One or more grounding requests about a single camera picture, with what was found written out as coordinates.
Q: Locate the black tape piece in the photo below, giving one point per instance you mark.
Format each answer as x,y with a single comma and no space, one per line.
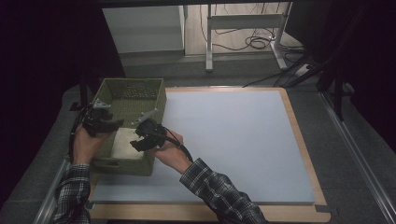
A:
322,208

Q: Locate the white metal desk frame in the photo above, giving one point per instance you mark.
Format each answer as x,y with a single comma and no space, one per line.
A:
243,21

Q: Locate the black tripod stand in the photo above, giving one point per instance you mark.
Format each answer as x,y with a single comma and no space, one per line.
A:
337,87

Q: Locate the person's left hand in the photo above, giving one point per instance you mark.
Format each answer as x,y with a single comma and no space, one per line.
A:
85,147

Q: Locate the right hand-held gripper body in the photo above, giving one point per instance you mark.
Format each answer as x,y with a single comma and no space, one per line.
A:
151,132

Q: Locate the cream patterned cloth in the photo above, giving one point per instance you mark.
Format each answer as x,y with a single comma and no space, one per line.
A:
123,146

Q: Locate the black metal stand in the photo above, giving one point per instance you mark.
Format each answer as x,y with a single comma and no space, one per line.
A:
83,93

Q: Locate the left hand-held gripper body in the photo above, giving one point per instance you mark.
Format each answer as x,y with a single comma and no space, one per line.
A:
95,119

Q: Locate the aluminium rail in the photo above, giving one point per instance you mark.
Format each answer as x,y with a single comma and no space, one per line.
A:
358,155
46,205

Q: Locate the light grey table mat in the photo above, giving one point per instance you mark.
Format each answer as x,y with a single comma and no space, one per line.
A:
243,140

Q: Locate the white power strip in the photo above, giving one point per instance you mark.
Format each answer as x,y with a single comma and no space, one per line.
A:
303,70

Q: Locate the person's right hand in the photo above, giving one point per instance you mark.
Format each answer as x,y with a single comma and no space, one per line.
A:
172,152

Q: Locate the white cabinet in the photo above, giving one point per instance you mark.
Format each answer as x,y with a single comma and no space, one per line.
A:
143,28

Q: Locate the green woven plastic basket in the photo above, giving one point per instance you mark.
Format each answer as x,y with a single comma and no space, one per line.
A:
130,93

